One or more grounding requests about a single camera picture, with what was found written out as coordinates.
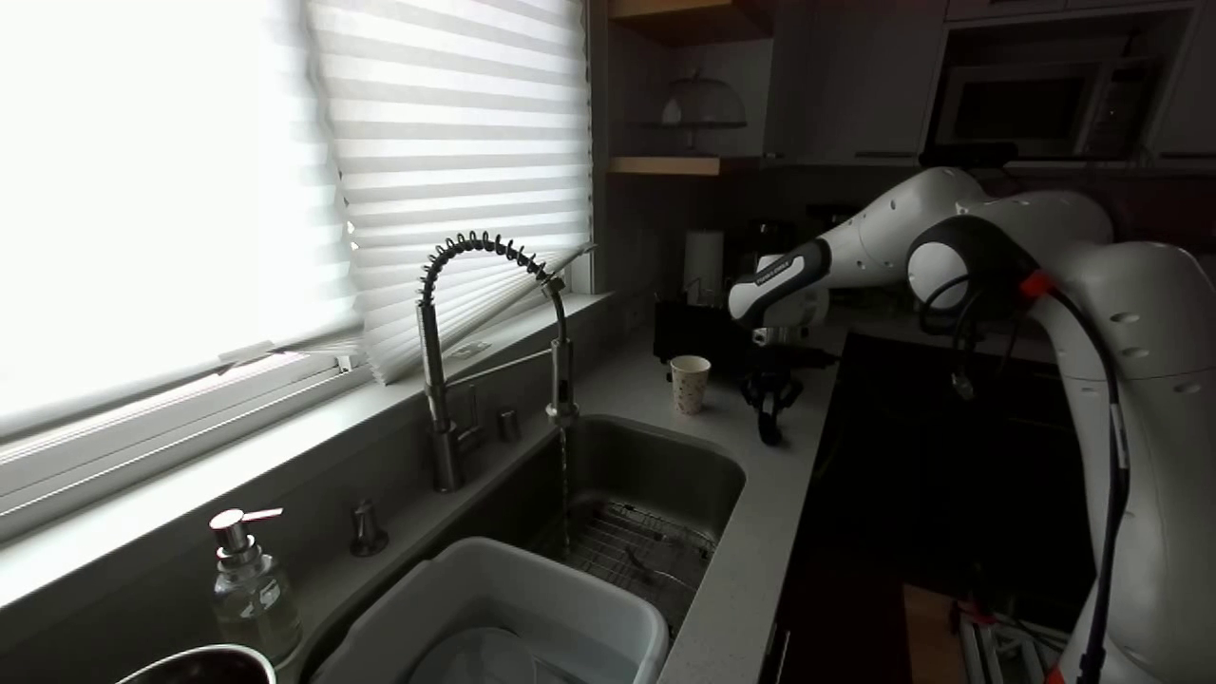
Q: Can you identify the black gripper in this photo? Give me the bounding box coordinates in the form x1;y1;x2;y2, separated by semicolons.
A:
742;342;804;445

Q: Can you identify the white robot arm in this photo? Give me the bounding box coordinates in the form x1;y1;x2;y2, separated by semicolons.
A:
731;168;1216;684

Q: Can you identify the white paper cup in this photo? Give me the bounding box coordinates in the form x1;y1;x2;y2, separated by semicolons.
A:
667;352;712;415

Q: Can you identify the stainless steel sink basin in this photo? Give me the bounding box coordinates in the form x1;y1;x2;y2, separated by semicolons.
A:
299;418;745;684

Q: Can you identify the chrome spring kitchen faucet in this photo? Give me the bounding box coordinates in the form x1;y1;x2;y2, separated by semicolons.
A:
413;228;581;495

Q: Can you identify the white plastic dish tub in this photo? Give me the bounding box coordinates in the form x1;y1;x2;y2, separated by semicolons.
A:
309;537;667;684

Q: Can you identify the white window blind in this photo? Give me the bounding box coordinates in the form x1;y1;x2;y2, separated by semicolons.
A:
309;0;594;385

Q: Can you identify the clear soap dispenser bottle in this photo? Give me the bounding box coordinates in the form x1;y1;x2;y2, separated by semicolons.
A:
209;510;299;662

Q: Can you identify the steel pot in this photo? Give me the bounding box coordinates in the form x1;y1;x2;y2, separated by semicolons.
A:
118;641;277;684

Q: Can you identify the wire sink grid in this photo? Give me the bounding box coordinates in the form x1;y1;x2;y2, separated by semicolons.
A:
560;495;718;624

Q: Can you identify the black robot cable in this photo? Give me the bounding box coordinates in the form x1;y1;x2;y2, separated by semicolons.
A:
916;239;1134;684

